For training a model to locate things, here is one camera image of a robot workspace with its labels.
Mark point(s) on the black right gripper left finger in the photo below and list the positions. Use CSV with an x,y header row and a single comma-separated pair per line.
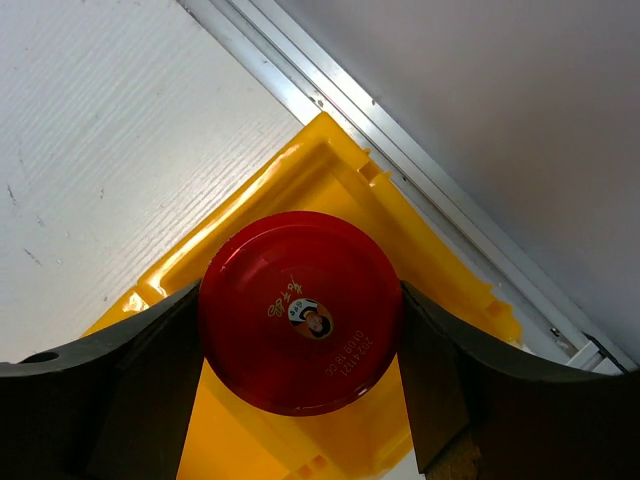
x,y
115,404

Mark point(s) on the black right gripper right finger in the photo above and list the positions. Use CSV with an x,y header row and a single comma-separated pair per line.
x,y
480,408

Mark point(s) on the red-lid chili sauce jar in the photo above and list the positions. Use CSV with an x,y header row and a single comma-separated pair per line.
x,y
300,313

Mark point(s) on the yellow plastic bin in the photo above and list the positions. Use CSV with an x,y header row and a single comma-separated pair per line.
x,y
321,169

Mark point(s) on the aluminium table edge rail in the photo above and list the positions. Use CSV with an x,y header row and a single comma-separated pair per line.
x,y
307,80

